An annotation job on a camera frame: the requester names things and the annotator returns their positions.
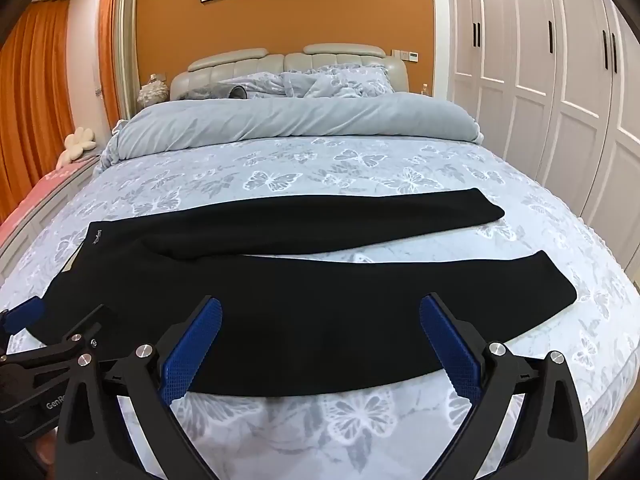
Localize fluffy white ornament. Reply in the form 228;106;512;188
137;74;170;107

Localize butterfly print pillow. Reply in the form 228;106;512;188
281;65;397;101
215;72;292;102

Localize pink bench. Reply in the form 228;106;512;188
0;155;102;263

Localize grey duvet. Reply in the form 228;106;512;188
97;92;485;176

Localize narrow orange curtain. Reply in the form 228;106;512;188
97;0;132;113

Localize wide orange curtain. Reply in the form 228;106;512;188
0;2;72;223

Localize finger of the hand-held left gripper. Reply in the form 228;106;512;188
20;304;120;362
0;296;45;335

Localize beige padded headboard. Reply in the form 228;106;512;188
170;43;410;103

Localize black pants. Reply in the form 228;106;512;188
27;187;577;395

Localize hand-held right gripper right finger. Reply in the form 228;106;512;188
419;292;592;480

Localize cream flower-shaped cushion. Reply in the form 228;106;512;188
56;127;97;169

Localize butterfly print bed sheet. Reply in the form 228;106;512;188
0;132;640;480

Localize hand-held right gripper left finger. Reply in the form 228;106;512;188
55;296;223;480

